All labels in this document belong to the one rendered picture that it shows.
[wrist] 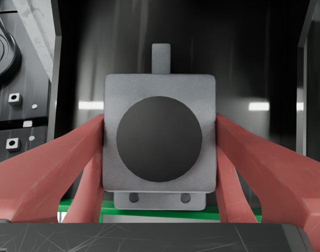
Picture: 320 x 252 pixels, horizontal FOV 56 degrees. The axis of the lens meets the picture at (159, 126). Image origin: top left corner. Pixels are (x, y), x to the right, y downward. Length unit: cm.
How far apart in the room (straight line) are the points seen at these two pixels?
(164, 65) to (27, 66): 42
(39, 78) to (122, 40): 36
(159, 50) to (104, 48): 4
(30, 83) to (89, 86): 35
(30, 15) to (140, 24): 6
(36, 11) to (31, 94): 32
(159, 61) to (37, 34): 9
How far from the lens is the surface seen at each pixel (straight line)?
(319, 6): 21
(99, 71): 18
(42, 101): 50
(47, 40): 22
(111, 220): 34
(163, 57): 16
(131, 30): 19
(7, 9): 68
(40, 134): 47
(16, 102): 51
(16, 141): 47
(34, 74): 54
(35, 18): 21
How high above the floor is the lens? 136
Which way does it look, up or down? 60 degrees down
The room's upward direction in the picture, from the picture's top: 2 degrees clockwise
